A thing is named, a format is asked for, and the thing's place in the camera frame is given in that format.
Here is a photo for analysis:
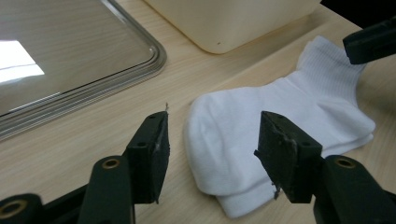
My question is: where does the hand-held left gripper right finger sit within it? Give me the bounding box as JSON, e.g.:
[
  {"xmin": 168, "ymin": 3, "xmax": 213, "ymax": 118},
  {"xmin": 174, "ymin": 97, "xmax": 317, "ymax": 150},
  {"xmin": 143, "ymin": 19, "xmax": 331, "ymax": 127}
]
[{"xmin": 253, "ymin": 110, "xmax": 396, "ymax": 224}]

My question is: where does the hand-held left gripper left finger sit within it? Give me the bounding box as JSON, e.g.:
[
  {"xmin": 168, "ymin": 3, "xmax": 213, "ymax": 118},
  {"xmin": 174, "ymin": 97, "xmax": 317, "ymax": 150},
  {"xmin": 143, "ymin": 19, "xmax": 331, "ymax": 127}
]
[{"xmin": 78, "ymin": 110, "xmax": 171, "ymax": 224}]

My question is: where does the white sock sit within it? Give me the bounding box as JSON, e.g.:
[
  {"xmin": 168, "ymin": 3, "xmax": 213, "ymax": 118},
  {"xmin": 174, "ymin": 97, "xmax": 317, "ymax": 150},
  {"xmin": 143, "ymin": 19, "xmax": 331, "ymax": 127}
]
[{"xmin": 183, "ymin": 35, "xmax": 376, "ymax": 219}]

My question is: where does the cream plastic bin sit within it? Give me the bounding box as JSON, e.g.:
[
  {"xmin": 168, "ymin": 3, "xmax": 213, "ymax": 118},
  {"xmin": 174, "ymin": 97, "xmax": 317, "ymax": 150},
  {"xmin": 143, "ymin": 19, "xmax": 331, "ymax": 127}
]
[{"xmin": 143, "ymin": 0, "xmax": 322, "ymax": 55}]

